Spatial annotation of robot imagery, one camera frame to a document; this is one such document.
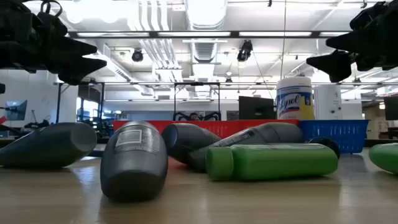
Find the blue plastic slotted basket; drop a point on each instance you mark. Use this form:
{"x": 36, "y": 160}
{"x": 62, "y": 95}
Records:
{"x": 342, "y": 132}

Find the black computer monitor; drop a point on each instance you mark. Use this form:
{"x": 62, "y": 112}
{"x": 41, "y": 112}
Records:
{"x": 256, "y": 108}
{"x": 391, "y": 109}

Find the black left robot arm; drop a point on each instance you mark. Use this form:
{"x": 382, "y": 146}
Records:
{"x": 9, "y": 7}

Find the silver ceiling air duct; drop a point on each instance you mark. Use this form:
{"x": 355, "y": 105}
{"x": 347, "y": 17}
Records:
{"x": 205, "y": 12}

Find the round black hanging camera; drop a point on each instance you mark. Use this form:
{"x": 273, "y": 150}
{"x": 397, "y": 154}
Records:
{"x": 137, "y": 55}

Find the beige storage cabinet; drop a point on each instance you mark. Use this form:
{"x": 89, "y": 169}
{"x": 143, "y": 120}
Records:
{"x": 374, "y": 123}

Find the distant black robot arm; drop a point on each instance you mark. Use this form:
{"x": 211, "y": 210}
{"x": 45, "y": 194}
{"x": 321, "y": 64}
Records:
{"x": 37, "y": 124}

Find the distant black rig frame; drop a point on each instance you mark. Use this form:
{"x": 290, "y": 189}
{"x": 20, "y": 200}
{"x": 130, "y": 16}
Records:
{"x": 174, "y": 99}
{"x": 58, "y": 102}

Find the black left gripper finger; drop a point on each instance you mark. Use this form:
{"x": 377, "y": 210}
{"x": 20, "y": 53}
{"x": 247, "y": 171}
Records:
{"x": 74, "y": 47}
{"x": 82, "y": 70}

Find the black overhead light bar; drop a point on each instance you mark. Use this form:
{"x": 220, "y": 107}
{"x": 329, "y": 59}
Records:
{"x": 234, "y": 34}

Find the Lysol wipes canister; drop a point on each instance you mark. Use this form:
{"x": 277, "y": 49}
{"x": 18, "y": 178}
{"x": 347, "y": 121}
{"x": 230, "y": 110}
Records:
{"x": 293, "y": 99}

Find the black aluminium table frame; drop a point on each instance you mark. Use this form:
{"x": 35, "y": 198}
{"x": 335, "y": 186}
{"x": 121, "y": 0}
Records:
{"x": 382, "y": 143}

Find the white cylindrical tank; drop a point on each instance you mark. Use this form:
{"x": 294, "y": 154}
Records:
{"x": 328, "y": 102}

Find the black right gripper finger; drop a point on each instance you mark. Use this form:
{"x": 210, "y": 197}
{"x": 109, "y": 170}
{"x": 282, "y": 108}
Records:
{"x": 337, "y": 63}
{"x": 354, "y": 42}

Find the small red object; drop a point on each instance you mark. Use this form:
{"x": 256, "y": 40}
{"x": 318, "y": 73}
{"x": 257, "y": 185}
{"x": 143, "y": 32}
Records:
{"x": 2, "y": 119}

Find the person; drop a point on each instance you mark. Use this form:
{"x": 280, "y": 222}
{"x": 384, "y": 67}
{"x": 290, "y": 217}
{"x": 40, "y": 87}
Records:
{"x": 194, "y": 117}

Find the grey-screen computer monitor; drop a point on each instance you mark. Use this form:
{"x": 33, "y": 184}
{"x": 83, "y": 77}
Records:
{"x": 17, "y": 110}

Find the green travel-size bottle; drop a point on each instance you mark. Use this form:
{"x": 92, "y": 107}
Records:
{"x": 385, "y": 157}
{"x": 273, "y": 161}

